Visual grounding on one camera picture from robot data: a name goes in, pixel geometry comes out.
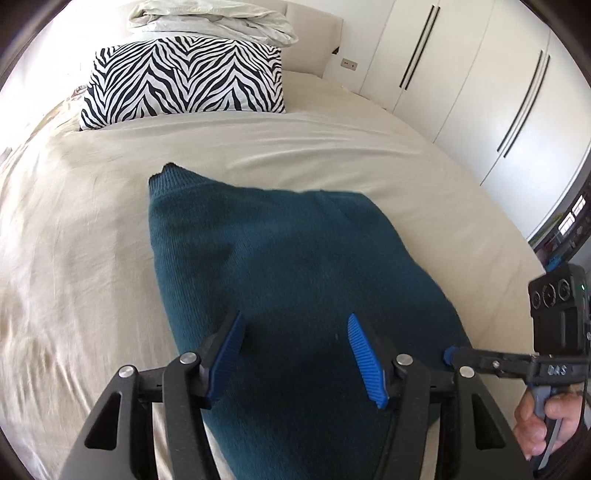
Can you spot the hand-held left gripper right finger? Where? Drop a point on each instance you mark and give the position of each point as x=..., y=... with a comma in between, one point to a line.
x=367, y=364

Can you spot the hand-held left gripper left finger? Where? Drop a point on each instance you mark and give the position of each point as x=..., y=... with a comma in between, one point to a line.
x=226, y=355

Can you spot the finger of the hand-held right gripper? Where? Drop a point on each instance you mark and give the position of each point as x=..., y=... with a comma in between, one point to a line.
x=449, y=356

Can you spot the teal knit sweater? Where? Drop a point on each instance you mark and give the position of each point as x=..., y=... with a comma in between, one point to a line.
x=286, y=258

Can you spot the person's right hand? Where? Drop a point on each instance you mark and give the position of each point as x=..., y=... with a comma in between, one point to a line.
x=524, y=429

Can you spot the dark cluttered shelf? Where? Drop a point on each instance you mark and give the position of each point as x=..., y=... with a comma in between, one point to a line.
x=565, y=230

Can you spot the bed with beige sheet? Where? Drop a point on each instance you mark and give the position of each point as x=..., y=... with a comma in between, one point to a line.
x=92, y=207

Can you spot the white wardrobe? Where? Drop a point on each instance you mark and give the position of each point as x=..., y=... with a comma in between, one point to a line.
x=471, y=92

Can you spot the zebra print pillow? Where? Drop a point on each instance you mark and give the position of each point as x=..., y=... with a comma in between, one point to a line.
x=184, y=78

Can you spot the beige padded headboard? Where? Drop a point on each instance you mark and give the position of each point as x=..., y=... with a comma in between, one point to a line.
x=314, y=41

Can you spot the folded white duvet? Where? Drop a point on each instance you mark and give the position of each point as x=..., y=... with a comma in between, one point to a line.
x=207, y=21

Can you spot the white wall socket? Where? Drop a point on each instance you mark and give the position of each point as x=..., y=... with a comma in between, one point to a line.
x=349, y=63

